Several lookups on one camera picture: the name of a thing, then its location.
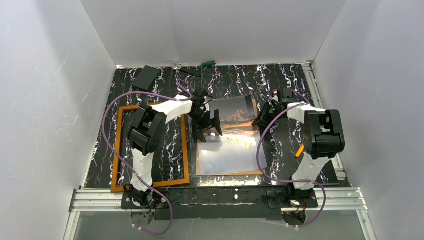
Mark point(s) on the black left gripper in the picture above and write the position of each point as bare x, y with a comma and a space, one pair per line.
215, 122

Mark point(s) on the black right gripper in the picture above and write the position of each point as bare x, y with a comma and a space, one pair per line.
265, 117

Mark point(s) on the brown frame backing board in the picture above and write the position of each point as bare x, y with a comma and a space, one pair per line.
254, 106

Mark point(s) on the orange screwdriver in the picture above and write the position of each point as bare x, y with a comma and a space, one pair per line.
299, 151

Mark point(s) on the orange wooden picture frame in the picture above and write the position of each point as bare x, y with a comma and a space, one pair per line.
171, 109

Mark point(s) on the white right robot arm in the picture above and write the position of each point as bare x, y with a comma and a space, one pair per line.
323, 134

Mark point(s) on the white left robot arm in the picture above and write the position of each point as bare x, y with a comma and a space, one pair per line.
148, 127

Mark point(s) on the black flat tool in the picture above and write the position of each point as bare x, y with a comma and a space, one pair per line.
191, 72

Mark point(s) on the silver metal clip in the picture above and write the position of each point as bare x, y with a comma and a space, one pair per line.
176, 65

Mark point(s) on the black rectangular box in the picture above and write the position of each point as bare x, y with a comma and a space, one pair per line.
145, 80

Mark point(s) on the green handled screwdriver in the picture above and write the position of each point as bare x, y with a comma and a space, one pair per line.
209, 63

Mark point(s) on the aluminium rail right side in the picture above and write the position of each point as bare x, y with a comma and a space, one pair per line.
338, 174

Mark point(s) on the aluminium rail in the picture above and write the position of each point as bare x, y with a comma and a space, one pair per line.
338, 174
100, 200

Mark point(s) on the aluminium rail front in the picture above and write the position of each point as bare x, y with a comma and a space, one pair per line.
100, 200

